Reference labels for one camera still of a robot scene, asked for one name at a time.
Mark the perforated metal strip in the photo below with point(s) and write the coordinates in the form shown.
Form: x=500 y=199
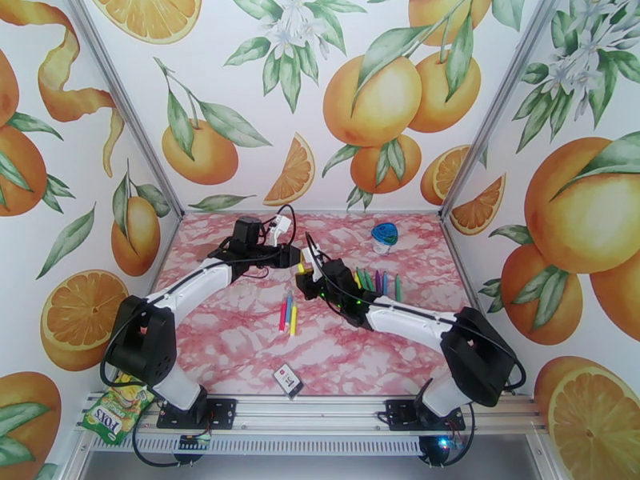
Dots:
x=300 y=446

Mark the green Fox's candy bag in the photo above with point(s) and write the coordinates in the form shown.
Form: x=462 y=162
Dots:
x=117 y=411

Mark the yogurt cup with blue lid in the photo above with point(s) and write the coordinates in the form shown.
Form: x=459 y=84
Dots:
x=385 y=236

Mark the small blue circuit board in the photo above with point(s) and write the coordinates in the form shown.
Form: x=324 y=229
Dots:
x=194 y=443
x=450 y=443

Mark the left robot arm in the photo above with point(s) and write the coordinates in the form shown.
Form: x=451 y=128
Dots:
x=190 y=283

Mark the aluminium frame post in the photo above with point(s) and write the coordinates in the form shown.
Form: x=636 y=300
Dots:
x=498 y=108
x=126 y=108

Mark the small black white card box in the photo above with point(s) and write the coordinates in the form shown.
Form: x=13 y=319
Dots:
x=288 y=380

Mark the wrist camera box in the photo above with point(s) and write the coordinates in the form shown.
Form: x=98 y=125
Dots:
x=314 y=261
x=281 y=229

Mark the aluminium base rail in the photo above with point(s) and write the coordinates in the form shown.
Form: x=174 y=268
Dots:
x=310 y=413

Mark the blue marker pen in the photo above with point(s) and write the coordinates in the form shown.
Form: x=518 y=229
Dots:
x=289 y=306
x=385 y=283

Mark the aluminium frame leg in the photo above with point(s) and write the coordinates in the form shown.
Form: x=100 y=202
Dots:
x=547 y=458
x=75 y=463

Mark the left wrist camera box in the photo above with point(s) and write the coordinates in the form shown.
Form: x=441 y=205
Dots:
x=281 y=229

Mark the pink marker pen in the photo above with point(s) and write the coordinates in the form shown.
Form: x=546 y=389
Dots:
x=283 y=316

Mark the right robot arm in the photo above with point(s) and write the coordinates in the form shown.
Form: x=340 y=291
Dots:
x=410 y=321

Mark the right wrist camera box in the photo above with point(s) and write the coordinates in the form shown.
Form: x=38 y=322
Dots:
x=314 y=261

